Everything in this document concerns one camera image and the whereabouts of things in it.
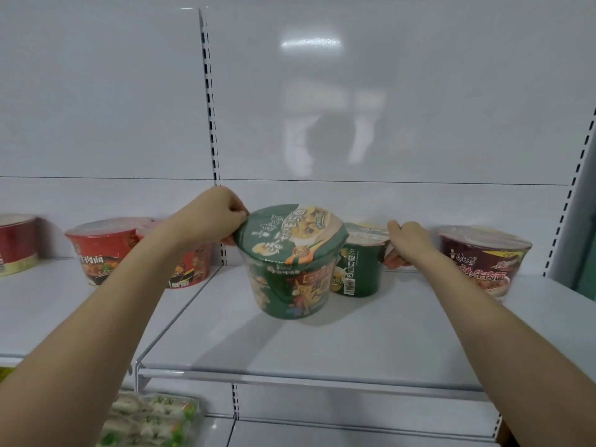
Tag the white metal shelf board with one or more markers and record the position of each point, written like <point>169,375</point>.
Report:
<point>354,339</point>
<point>354,435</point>
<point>56,307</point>

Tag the maroon instant noodle bowl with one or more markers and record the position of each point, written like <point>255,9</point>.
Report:
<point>484,260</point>

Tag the clear packet of wrapped snacks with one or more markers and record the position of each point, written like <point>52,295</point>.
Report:
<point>149,421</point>

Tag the dark red noodle bowl, yellow base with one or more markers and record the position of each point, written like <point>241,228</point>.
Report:
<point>16,244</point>

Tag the red instant noodle bowl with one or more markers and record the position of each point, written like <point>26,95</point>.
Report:
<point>105,251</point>
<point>188,269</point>

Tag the person's left forearm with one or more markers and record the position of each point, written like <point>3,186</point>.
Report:
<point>93,330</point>

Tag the person's right hand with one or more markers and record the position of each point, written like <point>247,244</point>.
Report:
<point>412,244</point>

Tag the person's left hand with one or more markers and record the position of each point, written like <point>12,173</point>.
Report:
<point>209,214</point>

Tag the person's right forearm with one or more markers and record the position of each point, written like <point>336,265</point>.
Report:
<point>507,335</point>

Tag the person's right thumb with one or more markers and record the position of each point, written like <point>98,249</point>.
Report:
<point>395,230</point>

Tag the green noodle bowl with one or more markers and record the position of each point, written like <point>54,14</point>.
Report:
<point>358,267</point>
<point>291,263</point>

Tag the person's left thumb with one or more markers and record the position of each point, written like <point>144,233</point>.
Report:
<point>228,240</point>

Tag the white slotted shelf upright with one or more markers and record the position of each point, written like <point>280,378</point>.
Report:
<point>570,200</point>
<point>210,111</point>

